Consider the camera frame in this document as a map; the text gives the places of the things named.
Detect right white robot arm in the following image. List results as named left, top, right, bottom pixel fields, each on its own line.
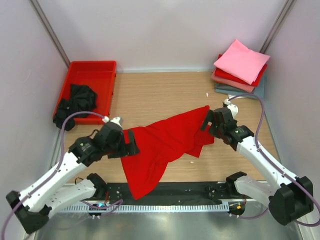
left=201, top=104, right=314, bottom=226

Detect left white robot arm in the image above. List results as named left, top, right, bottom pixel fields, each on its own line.
left=6, top=118, right=140, bottom=234

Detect folded white t shirt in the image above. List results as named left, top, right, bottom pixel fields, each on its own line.
left=228, top=94, right=246, bottom=99

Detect folded salmon t shirt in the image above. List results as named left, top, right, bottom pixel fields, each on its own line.
left=211, top=70, right=256, bottom=93

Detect black t shirt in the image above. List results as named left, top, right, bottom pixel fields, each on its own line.
left=53, top=84, right=98, bottom=129

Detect folded grey t shirt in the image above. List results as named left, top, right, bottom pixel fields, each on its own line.
left=214, top=74, right=266, bottom=99

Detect folded pink t shirt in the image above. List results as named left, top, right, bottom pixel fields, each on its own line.
left=213, top=39, right=270, bottom=84

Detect red plastic bin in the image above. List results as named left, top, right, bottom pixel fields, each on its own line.
left=53, top=60, right=116, bottom=131

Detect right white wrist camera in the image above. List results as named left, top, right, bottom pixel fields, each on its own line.
left=223, top=98, right=239, bottom=119

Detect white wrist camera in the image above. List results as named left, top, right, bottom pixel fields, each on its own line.
left=223, top=98, right=239, bottom=119
left=102, top=116, right=124, bottom=128

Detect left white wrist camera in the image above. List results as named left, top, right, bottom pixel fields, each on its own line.
left=102, top=116, right=124, bottom=128

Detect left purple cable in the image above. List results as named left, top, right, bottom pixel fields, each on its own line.
left=0, top=111, right=125, bottom=240

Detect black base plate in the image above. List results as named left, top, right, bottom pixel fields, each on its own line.
left=98, top=181, right=251, bottom=206

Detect white slotted cable duct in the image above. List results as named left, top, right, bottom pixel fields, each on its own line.
left=60, top=202, right=230, bottom=214

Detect right aluminium frame post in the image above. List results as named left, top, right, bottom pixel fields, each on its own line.
left=259, top=0, right=297, bottom=54

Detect aluminium frame post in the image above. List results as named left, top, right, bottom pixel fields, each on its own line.
left=259, top=0, right=297, bottom=54
left=29, top=0, right=71, bottom=68

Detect left aluminium frame post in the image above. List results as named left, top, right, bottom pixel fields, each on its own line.
left=29, top=0, right=71, bottom=68

